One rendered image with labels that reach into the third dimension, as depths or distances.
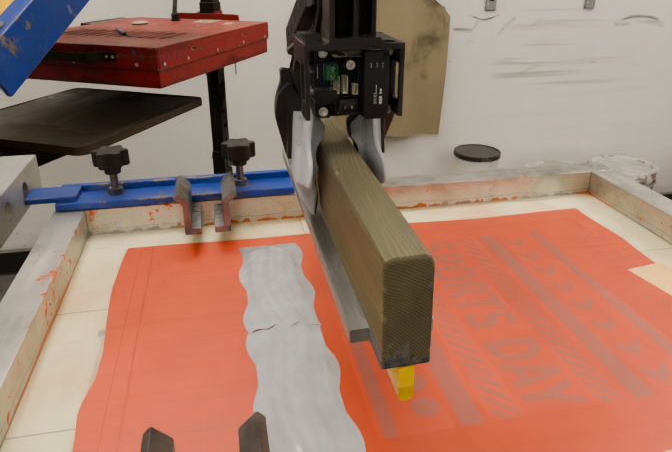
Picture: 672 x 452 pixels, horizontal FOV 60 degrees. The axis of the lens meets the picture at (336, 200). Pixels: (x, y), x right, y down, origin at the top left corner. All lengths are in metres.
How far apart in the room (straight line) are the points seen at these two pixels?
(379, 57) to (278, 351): 0.27
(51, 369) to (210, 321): 0.14
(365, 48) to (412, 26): 2.14
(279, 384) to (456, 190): 0.45
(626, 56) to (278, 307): 2.72
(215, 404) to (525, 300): 0.33
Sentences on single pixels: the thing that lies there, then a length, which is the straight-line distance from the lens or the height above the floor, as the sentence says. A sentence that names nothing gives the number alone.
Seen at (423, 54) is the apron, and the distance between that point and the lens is 2.61.
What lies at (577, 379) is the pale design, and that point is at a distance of 0.55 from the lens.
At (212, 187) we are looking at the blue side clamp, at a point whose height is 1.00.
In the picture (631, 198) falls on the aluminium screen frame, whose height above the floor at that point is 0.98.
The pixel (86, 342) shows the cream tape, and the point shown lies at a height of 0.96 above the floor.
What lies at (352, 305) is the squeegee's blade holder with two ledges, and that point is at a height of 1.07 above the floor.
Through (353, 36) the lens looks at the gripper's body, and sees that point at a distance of 0.41.
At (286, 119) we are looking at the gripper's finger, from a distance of 0.47.
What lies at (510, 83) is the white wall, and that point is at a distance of 2.86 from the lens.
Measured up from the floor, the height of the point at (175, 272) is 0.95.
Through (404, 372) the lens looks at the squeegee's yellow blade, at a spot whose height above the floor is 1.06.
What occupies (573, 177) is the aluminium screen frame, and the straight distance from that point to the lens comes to 0.93.
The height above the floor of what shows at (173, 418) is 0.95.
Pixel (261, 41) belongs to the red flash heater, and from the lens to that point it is 1.80.
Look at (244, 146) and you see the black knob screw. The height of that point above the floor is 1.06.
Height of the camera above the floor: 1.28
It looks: 23 degrees down
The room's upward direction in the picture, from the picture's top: straight up
